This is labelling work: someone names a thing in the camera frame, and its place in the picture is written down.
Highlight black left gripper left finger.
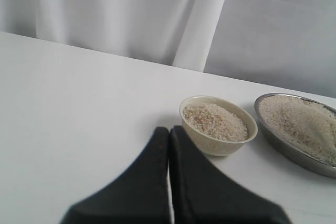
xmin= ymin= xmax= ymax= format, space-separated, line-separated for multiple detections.
xmin=61 ymin=127 xmax=171 ymax=223

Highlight white backdrop curtain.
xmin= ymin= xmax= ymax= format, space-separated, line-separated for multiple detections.
xmin=1 ymin=0 xmax=335 ymax=96

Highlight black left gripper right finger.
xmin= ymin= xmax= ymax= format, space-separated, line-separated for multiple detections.
xmin=169 ymin=126 xmax=291 ymax=223

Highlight uncooked white rice grains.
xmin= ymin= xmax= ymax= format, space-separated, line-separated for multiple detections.
xmin=183 ymin=103 xmax=248 ymax=142

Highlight round steel plate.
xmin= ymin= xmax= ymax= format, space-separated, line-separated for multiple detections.
xmin=254 ymin=93 xmax=335 ymax=178

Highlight small cream ceramic bowl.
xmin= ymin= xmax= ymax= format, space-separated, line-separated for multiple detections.
xmin=179 ymin=95 xmax=258 ymax=156

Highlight rice heap on plate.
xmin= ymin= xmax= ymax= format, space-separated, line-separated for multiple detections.
xmin=259 ymin=95 xmax=335 ymax=166

